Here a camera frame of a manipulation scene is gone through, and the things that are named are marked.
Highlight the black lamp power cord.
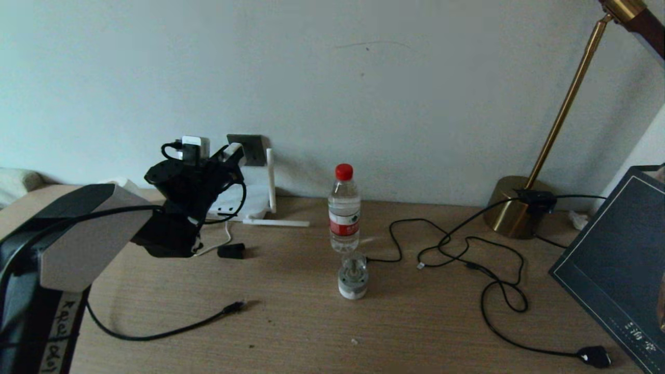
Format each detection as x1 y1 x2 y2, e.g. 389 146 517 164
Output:
439 236 613 369

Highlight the water bottle with red cap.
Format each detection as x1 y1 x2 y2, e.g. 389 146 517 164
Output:
328 164 361 253

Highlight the small black lamp connector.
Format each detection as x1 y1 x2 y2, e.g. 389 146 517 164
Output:
514 190 555 216

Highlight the grey wall power socket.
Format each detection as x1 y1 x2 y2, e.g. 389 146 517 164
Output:
227 134 267 167

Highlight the black usb cable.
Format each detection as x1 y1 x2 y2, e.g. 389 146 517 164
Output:
364 219 453 263

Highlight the black cable with round disc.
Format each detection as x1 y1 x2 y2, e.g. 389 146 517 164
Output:
86 300 246 342

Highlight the brass desk lamp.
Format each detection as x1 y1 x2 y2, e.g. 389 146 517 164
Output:
482 0 665 240

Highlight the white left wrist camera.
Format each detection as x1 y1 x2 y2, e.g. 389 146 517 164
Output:
179 136 211 164

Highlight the black cable with silver connector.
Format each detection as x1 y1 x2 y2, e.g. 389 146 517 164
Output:
416 196 520 271

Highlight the white toilet paper roll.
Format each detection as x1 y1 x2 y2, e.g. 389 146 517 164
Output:
96 178 138 195

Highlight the small clear humidifier grey base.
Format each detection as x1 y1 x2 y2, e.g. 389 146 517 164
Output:
337 251 369 300

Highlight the white wifi router with antennas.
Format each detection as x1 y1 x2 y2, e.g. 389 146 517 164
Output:
205 148 309 228

